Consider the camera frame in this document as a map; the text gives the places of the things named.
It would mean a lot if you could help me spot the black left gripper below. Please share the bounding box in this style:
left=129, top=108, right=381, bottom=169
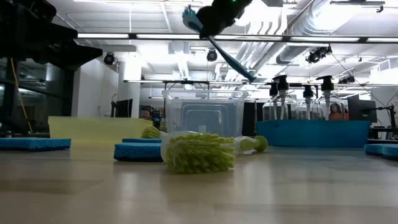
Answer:
left=0, top=0, right=104, bottom=72

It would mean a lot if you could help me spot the blue bristle dish brush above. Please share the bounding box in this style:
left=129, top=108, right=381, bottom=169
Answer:
left=182, top=6, right=256, bottom=83

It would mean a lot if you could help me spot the yellow plastic bin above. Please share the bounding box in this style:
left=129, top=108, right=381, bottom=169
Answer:
left=47, top=116, right=154, bottom=142

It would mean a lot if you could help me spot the blue plastic bin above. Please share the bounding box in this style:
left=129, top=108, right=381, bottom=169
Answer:
left=256, top=119, right=371, bottom=148

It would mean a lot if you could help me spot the blue cellulose sponge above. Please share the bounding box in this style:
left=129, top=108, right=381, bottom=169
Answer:
left=113, top=142, right=164, bottom=162
left=0, top=138, right=72, bottom=152
left=121, top=138, right=163, bottom=144
left=364, top=142, right=398, bottom=161

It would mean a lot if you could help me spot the yellow rope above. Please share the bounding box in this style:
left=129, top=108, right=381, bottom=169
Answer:
left=10, top=57, right=34, bottom=134

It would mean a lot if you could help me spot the black computer monitor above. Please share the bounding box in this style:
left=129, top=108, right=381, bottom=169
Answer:
left=111, top=98, right=134, bottom=118
left=347, top=95, right=378, bottom=124

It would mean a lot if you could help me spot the clear plastic bin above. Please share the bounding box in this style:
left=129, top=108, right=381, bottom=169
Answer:
left=161, top=89, right=249, bottom=139

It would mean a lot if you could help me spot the black ceiling camera cluster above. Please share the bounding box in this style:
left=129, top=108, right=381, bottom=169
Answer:
left=305, top=45, right=333, bottom=65

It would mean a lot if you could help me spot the yellow-green toothbrush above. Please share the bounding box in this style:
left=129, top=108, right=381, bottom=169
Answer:
left=140, top=125, right=269, bottom=154

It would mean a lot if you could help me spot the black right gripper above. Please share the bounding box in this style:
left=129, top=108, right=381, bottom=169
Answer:
left=197, top=0, right=254, bottom=39

